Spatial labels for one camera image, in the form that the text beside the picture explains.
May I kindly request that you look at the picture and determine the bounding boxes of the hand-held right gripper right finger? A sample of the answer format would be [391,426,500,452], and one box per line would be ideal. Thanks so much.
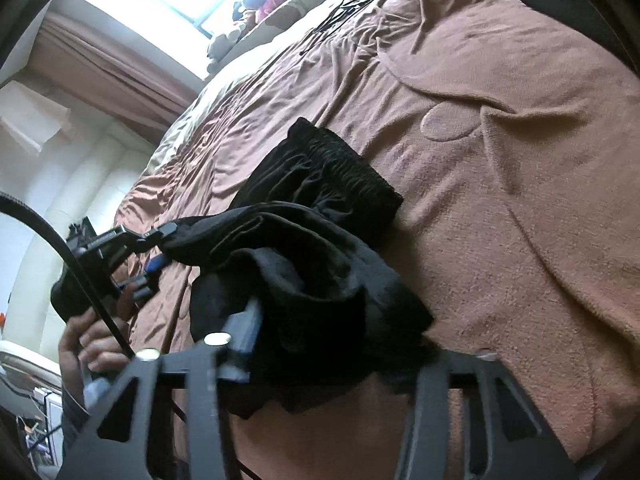
[395,349,581,480]

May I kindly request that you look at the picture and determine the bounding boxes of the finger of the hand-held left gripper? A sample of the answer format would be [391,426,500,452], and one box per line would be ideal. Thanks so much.
[106,222,187,262]
[116,254,169,307]

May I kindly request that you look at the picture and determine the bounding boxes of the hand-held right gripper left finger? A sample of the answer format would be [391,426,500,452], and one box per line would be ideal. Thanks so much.
[65,300,262,480]

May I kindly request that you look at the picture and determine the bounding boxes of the black pants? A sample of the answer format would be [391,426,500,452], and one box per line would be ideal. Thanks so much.
[160,116,436,421]

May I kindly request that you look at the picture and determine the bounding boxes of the person's left forearm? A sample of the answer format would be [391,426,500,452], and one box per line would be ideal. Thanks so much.
[59,365,103,461]

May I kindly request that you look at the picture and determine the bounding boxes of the person's left hand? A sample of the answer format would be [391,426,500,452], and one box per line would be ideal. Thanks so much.
[57,306,136,377]

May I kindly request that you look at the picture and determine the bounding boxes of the cream padded headboard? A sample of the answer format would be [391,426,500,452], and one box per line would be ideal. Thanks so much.
[5,120,166,356]

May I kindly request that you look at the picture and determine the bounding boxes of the white bedside cabinet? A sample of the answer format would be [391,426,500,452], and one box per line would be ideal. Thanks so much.
[0,337,63,411]

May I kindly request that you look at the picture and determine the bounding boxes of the white hanging cloth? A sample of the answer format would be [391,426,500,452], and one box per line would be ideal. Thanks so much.
[0,82,68,153]

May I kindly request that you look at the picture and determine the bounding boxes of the pink curtain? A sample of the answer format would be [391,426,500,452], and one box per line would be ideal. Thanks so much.
[27,10,201,131]

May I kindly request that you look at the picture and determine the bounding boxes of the cream duvet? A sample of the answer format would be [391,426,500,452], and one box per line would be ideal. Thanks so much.
[145,0,351,171]

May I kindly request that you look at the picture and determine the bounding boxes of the plush toy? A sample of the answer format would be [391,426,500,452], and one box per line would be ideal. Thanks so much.
[205,22,248,73]

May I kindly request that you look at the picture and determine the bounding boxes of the brown blanket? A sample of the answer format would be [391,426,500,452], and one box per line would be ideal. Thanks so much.
[112,0,640,480]

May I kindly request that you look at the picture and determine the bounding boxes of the folded black garment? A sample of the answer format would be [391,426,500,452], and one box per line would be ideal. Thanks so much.
[517,0,626,61]

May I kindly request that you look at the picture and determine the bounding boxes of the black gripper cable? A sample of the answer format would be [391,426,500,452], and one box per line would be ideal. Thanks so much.
[0,191,136,360]

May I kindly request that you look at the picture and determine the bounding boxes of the thin black cable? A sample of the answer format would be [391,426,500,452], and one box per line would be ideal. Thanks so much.
[297,0,416,56]

